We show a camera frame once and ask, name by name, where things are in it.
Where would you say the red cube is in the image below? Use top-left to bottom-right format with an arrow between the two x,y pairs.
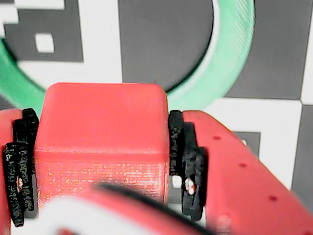
34,82 -> 170,213

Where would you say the black white marker checkerboard mat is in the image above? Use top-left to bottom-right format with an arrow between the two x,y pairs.
0,0 -> 313,235

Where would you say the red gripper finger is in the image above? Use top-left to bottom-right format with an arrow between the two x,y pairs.
168,110 -> 313,235
0,107 -> 211,235

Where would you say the green flat ring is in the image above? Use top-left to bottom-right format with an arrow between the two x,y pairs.
0,0 -> 256,112

